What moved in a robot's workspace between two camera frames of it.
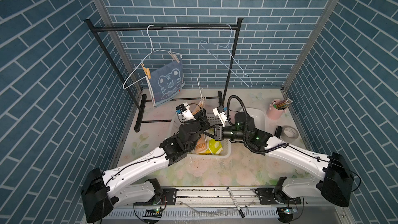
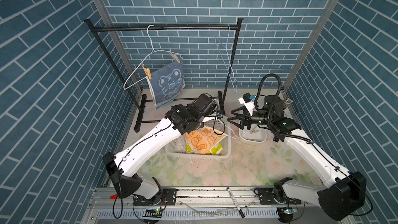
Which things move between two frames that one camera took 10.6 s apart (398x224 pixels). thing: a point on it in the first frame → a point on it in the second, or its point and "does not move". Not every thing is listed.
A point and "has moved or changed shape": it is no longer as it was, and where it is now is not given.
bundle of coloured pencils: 284,103 does not move
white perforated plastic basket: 213,119 does not move
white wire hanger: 202,98 has moved or changed shape
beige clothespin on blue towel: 174,57 does not move
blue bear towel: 165,80 does not move
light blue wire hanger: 250,86 has moved or changed shape
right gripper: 218,132 → 245,119
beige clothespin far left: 147,71 does not move
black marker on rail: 235,202 does not move
